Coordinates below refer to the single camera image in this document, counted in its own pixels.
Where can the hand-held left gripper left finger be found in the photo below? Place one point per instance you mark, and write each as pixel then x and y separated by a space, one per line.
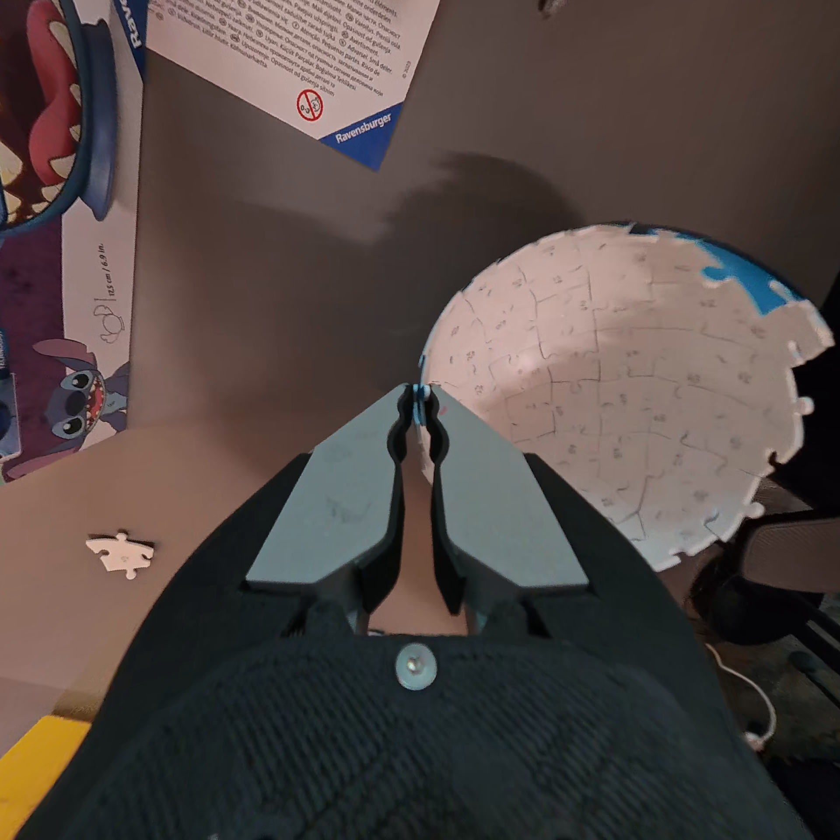
pixel 328 512

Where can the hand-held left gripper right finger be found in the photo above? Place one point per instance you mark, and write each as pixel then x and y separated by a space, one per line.
pixel 512 518

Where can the blue puzzle ball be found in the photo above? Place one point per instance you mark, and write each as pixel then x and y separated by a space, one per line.
pixel 623 394

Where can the printed puzzle box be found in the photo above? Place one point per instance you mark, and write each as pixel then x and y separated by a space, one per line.
pixel 98 262

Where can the yellow board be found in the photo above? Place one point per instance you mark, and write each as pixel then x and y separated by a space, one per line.
pixel 39 774

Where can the white instruction leaflet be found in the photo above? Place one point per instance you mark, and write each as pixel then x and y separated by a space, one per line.
pixel 295 52

